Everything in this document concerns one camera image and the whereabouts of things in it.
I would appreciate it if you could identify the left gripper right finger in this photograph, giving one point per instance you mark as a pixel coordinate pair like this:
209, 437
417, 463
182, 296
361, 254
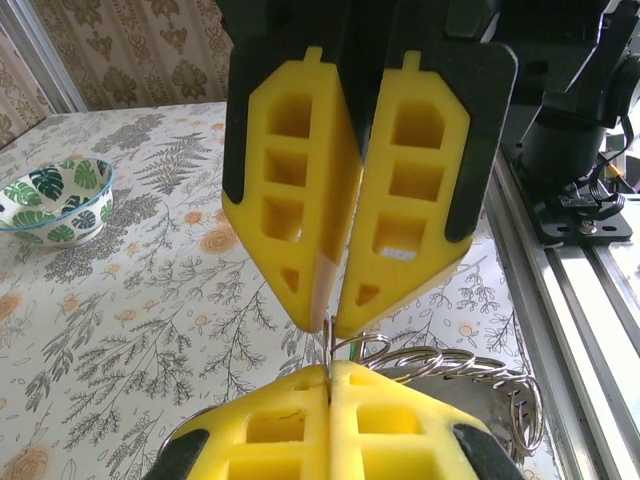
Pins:
400, 405

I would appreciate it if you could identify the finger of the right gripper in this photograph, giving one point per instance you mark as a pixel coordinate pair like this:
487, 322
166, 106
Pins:
450, 150
320, 200

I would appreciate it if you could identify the key with green tag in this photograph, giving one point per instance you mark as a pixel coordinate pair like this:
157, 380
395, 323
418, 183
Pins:
353, 350

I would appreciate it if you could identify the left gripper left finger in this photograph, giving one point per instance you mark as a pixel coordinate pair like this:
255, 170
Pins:
280, 400

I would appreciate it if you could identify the leaf pattern bowl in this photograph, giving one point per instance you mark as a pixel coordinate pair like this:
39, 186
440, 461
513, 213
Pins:
50, 220

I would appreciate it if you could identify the aluminium frame post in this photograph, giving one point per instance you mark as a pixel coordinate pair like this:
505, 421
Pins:
45, 60

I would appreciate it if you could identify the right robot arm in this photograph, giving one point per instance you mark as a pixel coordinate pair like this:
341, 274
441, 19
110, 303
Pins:
565, 135

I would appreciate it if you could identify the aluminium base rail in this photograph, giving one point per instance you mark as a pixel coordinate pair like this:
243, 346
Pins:
575, 310

